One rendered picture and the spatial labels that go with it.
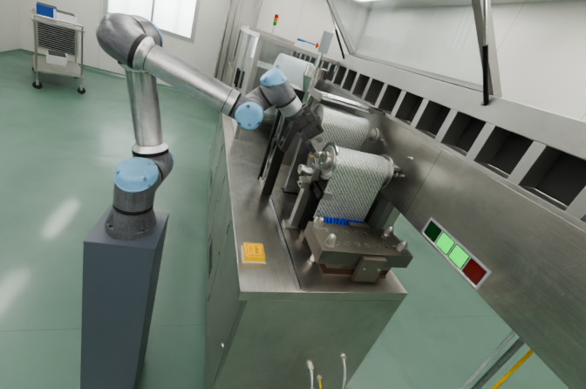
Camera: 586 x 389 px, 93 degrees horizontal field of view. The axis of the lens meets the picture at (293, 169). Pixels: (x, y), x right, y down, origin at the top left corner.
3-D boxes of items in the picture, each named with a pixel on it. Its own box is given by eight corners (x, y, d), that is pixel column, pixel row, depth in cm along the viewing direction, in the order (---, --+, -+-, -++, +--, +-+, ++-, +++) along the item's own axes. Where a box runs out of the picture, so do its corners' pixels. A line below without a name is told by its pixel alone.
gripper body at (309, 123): (325, 133, 99) (309, 105, 93) (305, 146, 100) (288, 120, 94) (318, 126, 106) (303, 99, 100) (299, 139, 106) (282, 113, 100)
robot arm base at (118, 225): (96, 236, 86) (97, 210, 82) (115, 208, 99) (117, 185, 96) (148, 243, 90) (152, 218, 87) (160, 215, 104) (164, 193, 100)
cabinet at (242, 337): (206, 167, 335) (221, 98, 302) (258, 176, 358) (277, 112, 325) (196, 438, 121) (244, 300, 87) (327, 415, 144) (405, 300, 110)
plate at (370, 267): (350, 277, 105) (362, 255, 100) (371, 278, 108) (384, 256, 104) (353, 283, 102) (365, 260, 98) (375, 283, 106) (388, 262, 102)
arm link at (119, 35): (81, -3, 63) (271, 107, 76) (107, 3, 73) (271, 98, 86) (68, 45, 67) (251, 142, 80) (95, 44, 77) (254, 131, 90)
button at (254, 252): (242, 247, 102) (243, 242, 101) (261, 248, 105) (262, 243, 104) (244, 261, 96) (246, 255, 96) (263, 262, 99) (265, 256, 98)
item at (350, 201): (313, 217, 113) (329, 178, 106) (361, 222, 121) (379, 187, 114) (313, 218, 113) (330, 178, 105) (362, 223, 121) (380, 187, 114)
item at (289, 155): (274, 156, 191) (300, 72, 169) (292, 160, 196) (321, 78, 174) (277, 165, 179) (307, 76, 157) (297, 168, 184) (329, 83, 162)
